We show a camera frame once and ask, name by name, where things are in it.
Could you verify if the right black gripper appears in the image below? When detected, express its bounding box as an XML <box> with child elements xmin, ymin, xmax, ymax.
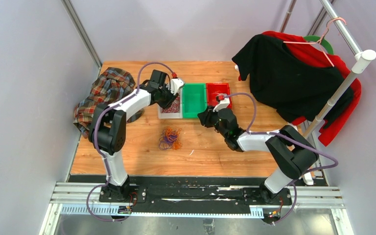
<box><xmin>198</xmin><ymin>105</ymin><xmax>228</xmax><ymax>139</ymax></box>

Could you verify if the red cable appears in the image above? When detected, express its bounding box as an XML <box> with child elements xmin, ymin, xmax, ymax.
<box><xmin>161</xmin><ymin>95</ymin><xmax>182</xmax><ymax>114</ymax></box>

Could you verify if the orange cable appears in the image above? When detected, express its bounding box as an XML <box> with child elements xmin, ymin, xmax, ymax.
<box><xmin>161</xmin><ymin>126</ymin><xmax>183</xmax><ymax>151</ymax></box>

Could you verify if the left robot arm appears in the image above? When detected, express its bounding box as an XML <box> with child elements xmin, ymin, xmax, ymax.
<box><xmin>89</xmin><ymin>70</ymin><xmax>185</xmax><ymax>202</ymax></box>

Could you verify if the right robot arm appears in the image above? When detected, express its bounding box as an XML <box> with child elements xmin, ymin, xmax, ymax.
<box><xmin>197</xmin><ymin>106</ymin><xmax>319</xmax><ymax>204</ymax></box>

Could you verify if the white plastic bin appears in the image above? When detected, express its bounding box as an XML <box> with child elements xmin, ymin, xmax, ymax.
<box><xmin>158</xmin><ymin>89</ymin><xmax>183</xmax><ymax>119</ymax></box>

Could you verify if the green plastic bin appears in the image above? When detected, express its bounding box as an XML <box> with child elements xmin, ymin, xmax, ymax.
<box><xmin>182</xmin><ymin>83</ymin><xmax>207</xmax><ymax>118</ymax></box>

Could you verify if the red plastic bin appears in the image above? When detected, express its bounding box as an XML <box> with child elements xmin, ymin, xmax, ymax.
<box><xmin>206</xmin><ymin>83</ymin><xmax>231</xmax><ymax>110</ymax></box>

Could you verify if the plaid flannel shirt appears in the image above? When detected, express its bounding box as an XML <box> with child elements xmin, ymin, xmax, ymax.
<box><xmin>73</xmin><ymin>67</ymin><xmax>136</xmax><ymax>138</ymax></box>

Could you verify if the black shirt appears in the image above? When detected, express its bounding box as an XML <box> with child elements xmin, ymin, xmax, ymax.
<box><xmin>232</xmin><ymin>31</ymin><xmax>350</xmax><ymax>123</ymax></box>

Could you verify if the red shirt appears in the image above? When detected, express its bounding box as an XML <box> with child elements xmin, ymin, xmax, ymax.
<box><xmin>238</xmin><ymin>30</ymin><xmax>363</xmax><ymax>147</ymax></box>

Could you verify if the green hanger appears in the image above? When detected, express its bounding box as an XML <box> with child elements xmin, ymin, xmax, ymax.
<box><xmin>303</xmin><ymin>35</ymin><xmax>334</xmax><ymax>55</ymax></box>

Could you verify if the white clothes rack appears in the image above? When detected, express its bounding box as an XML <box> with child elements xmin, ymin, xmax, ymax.
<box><xmin>279</xmin><ymin>0</ymin><xmax>376</xmax><ymax>186</ymax></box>

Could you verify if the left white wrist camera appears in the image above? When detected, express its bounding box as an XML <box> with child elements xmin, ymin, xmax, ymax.
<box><xmin>169</xmin><ymin>77</ymin><xmax>185</xmax><ymax>95</ymax></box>

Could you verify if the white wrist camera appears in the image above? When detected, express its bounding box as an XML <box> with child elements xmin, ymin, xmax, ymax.
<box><xmin>213</xmin><ymin>94</ymin><xmax>231</xmax><ymax>112</ymax></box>
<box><xmin>169</xmin><ymin>77</ymin><xmax>185</xmax><ymax>95</ymax></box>

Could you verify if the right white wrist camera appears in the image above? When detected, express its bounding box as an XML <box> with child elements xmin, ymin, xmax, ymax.
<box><xmin>213</xmin><ymin>94</ymin><xmax>231</xmax><ymax>112</ymax></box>

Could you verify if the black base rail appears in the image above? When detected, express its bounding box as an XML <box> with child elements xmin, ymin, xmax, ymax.
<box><xmin>99</xmin><ymin>176</ymin><xmax>293</xmax><ymax>214</ymax></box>

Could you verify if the pink wire hanger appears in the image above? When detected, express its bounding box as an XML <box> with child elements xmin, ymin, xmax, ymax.
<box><xmin>284</xmin><ymin>17</ymin><xmax>347</xmax><ymax>67</ymax></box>

